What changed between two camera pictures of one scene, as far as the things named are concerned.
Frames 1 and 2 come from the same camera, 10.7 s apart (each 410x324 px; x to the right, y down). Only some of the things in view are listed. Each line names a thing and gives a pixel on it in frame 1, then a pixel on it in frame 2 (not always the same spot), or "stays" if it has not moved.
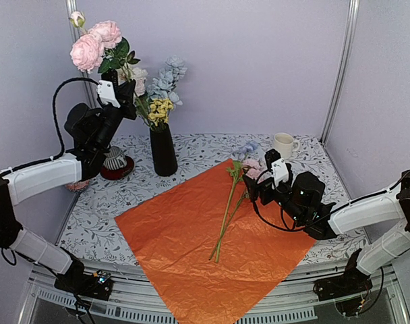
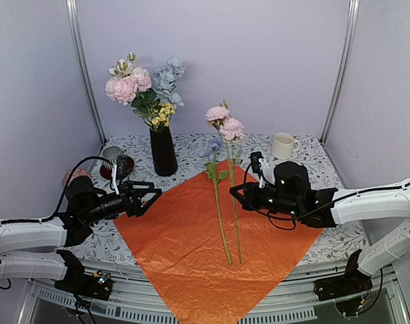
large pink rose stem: x=101 y=44 to x=135 y=88
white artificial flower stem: x=137 y=73 to x=123 y=68
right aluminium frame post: x=353 y=11 stays
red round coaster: x=112 y=175 stays
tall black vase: x=165 y=163 stays
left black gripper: x=127 y=100 to x=135 y=206
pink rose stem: x=255 y=167 to x=232 y=129
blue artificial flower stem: x=164 y=86 stays
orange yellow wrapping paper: x=208 y=241 stays
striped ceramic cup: x=114 y=158 stays
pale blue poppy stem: x=248 y=148 to x=212 y=171
